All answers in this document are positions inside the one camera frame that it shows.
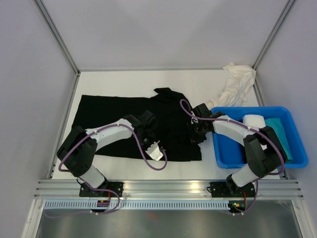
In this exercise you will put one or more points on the aluminium mounting rail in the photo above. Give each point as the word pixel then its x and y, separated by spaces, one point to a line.
pixel 271 189

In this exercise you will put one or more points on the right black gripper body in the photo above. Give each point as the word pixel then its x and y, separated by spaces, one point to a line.
pixel 197 134

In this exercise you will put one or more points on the rolled white t-shirt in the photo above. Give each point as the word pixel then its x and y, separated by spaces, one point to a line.
pixel 256 121

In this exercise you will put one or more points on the blue plastic bin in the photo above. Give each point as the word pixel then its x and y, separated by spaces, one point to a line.
pixel 229 154

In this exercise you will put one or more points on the right aluminium frame post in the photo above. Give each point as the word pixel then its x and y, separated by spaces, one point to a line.
pixel 273 33

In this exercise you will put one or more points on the crumpled cream t-shirt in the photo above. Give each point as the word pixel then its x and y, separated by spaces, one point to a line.
pixel 236 88

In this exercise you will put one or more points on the aluminium frame post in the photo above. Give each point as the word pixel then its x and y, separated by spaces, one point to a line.
pixel 56 35
pixel 273 33

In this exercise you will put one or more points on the slotted white cable duct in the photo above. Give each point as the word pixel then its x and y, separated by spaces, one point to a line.
pixel 139 204

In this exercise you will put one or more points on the left aluminium frame post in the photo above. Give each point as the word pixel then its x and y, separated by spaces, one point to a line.
pixel 56 35

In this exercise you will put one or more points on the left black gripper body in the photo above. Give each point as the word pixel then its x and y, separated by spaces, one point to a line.
pixel 146 140

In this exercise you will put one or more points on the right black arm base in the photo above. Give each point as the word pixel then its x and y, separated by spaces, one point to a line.
pixel 221 189

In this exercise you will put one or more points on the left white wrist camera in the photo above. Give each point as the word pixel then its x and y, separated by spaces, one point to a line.
pixel 154 152

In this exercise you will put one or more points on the black t-shirt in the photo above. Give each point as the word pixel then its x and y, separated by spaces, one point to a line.
pixel 172 129

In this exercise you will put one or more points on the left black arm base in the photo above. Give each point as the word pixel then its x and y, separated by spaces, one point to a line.
pixel 106 189

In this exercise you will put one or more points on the rolled teal t-shirt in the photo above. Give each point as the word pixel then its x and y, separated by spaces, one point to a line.
pixel 280 136

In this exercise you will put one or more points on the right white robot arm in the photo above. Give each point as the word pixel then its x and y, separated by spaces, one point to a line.
pixel 263 149

